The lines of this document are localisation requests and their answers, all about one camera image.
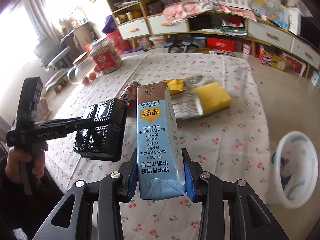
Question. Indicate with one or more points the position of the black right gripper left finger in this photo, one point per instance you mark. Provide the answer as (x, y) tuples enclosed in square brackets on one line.
[(72, 216)]

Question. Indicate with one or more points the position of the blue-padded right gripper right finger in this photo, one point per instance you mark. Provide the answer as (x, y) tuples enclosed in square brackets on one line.
[(249, 217)]

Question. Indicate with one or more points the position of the blue milk carton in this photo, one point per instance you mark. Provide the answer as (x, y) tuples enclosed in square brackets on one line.
[(159, 156)]

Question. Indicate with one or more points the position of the black plastic food tray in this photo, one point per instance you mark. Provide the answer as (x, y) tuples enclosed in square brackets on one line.
[(102, 138)]

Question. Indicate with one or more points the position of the white printed snack wrapper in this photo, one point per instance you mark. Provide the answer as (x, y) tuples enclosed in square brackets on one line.
[(186, 105)]

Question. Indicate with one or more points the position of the yellow sponge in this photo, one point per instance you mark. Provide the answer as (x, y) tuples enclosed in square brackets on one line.
[(213, 98)]

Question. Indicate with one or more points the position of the yellow snack wrapper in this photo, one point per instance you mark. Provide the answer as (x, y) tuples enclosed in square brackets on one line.
[(176, 86)]

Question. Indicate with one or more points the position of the red snack package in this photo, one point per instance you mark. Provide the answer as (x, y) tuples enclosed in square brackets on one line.
[(129, 92)]

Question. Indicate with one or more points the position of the white patterned trash bin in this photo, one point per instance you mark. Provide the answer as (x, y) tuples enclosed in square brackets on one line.
[(293, 171)]

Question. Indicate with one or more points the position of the person's left hand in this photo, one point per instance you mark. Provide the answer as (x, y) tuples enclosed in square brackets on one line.
[(17, 156)]

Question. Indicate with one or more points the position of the cherry print tablecloth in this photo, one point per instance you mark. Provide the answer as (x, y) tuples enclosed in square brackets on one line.
[(232, 144)]

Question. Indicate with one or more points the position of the clear jar with red label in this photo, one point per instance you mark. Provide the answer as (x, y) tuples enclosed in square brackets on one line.
[(105, 56)]

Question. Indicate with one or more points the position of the red box under cabinet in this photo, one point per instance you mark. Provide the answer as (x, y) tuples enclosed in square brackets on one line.
[(220, 44)]

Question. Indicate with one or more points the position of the yellow cardboard box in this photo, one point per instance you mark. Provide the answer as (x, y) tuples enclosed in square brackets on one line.
[(271, 57)]

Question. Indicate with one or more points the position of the wooden shelf unit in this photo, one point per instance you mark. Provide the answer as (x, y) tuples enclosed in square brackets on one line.
[(140, 5)]

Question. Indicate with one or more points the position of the long white TV cabinet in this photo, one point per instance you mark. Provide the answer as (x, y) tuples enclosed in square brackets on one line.
[(262, 31)]

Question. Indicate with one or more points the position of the pink cloth on cabinet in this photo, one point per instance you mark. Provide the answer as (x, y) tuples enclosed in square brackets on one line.
[(180, 11)]

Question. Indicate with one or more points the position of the colourful map poster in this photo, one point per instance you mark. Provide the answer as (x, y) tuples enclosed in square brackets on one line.
[(273, 11)]

